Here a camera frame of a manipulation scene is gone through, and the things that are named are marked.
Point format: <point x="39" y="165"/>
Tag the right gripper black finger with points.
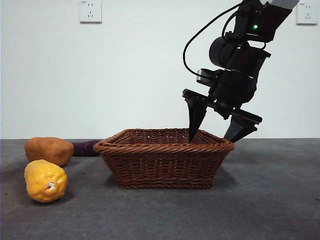
<point x="238" y="130"/>
<point x="196" y="117"/>

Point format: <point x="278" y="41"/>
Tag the brown wicker basket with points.
<point x="162" y="162"/>

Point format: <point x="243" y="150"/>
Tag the purple eggplant with green stem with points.
<point x="85" y="148"/>

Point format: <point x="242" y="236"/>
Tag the brown potato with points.
<point x="47" y="150"/>

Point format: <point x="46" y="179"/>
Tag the yellow squash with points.
<point x="42" y="180"/>

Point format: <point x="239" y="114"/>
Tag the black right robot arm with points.
<point x="245" y="55"/>

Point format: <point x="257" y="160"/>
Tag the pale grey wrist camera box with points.
<point x="206" y="76"/>

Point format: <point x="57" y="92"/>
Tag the white wall socket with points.
<point x="306" y="16"/>
<point x="90" y="12"/>

